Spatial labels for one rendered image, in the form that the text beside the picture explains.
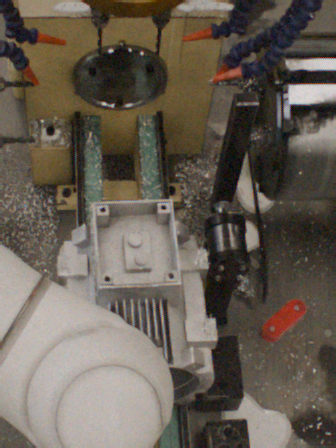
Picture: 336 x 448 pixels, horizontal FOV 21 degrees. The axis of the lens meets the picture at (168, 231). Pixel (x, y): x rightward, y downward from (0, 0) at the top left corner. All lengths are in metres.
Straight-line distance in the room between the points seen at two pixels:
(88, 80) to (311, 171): 0.38
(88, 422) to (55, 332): 0.07
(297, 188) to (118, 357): 0.76
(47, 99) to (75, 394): 0.93
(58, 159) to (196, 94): 0.25
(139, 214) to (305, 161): 0.26
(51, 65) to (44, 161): 0.18
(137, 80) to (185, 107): 0.11
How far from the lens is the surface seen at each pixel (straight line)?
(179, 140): 1.57
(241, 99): 1.12
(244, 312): 1.47
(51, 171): 1.53
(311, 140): 1.27
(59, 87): 1.45
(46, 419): 0.60
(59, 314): 0.64
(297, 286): 1.51
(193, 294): 1.18
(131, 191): 1.51
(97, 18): 1.15
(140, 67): 1.40
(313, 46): 1.31
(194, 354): 1.11
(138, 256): 1.12
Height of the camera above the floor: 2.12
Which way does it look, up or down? 60 degrees down
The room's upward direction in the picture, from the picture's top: 9 degrees clockwise
